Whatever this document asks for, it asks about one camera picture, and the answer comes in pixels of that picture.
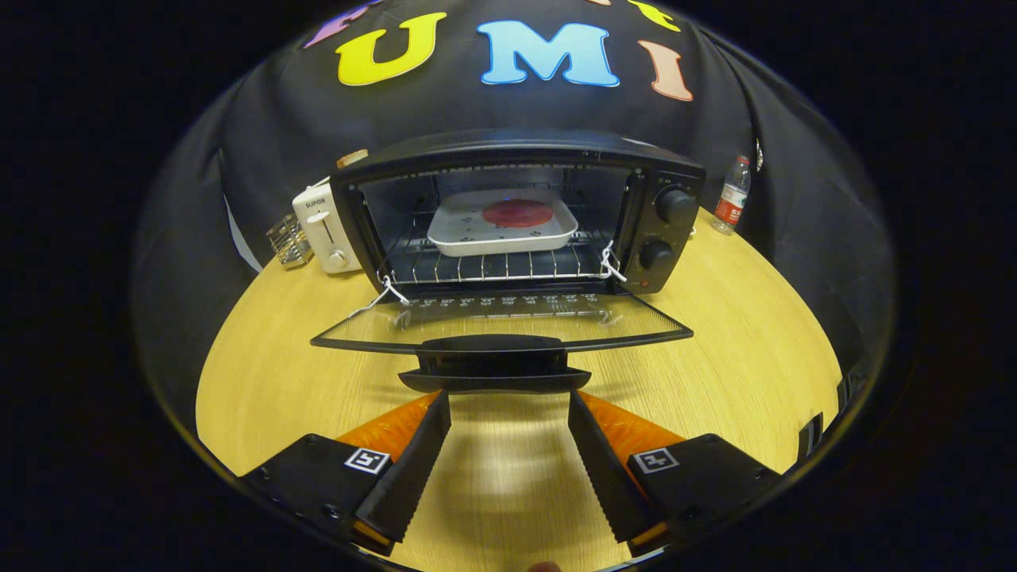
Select white pop-up toaster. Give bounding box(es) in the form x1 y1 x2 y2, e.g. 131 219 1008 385
292 183 362 275

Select metal wire basket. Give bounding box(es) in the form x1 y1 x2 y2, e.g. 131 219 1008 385
265 213 313 269

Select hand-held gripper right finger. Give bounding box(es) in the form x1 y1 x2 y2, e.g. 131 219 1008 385
567 389 783 557

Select pink ham slice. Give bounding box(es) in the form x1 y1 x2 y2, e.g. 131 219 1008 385
482 199 555 229

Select white rectangular food tray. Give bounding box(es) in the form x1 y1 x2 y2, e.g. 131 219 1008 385
427 188 579 257

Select clear water bottle red label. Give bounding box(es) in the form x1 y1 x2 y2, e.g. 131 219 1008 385
712 156 752 236

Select black backdrop cloth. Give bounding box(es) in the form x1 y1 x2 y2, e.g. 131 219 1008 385
131 0 899 382

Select black toaster oven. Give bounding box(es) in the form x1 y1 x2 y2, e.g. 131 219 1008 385
310 129 706 394

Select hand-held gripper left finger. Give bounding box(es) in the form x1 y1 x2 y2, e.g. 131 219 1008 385
238 389 452 555

